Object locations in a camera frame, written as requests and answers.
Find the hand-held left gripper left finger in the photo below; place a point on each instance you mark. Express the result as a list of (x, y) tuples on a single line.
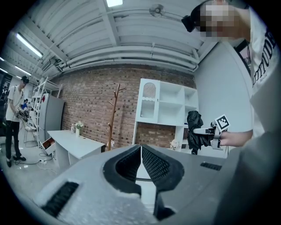
[(92, 197)]

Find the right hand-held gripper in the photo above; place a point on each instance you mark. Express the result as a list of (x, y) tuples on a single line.
[(222, 123)]

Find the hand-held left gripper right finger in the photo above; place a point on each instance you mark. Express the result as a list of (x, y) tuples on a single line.
[(193, 173)]

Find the black umbrella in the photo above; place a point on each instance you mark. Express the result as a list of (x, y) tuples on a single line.
[(195, 136)]

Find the person's right forearm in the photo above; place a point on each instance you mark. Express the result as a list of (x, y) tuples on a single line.
[(238, 138)]

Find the white open desk drawer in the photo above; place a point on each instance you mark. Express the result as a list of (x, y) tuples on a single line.
[(47, 145)]

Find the white flower bunch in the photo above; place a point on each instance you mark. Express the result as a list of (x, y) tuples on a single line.
[(175, 144)]

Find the white shelf cabinet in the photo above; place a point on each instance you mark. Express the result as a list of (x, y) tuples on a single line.
[(166, 105)]

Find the white desk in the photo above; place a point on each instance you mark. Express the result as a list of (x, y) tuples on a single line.
[(72, 145)]

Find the white vase with flowers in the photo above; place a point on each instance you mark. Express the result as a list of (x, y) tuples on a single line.
[(78, 128)]

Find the small white bottle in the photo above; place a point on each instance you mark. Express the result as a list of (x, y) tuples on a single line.
[(72, 128)]

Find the wooden coat rack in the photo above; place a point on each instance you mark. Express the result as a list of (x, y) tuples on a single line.
[(114, 114)]

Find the person's white printed t-shirt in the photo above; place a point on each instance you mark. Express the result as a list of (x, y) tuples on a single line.
[(264, 66)]

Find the grey refrigerator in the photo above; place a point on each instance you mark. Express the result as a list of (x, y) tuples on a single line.
[(52, 114)]

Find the person's head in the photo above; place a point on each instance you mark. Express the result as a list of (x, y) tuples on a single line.
[(221, 20)]

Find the white metal shelving rack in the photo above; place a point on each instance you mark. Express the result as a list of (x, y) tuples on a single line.
[(39, 96)]

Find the round ceiling fixture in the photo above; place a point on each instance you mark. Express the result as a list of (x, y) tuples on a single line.
[(157, 9)]

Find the long ceiling tube light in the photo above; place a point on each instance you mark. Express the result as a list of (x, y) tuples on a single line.
[(23, 70), (29, 45)]

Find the square ceiling panel light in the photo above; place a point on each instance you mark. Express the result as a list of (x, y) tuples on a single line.
[(114, 2)]

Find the black head-worn camera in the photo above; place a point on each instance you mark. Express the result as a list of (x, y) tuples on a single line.
[(189, 20)]

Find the black wall poster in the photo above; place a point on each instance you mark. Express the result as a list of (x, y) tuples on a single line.
[(4, 88)]

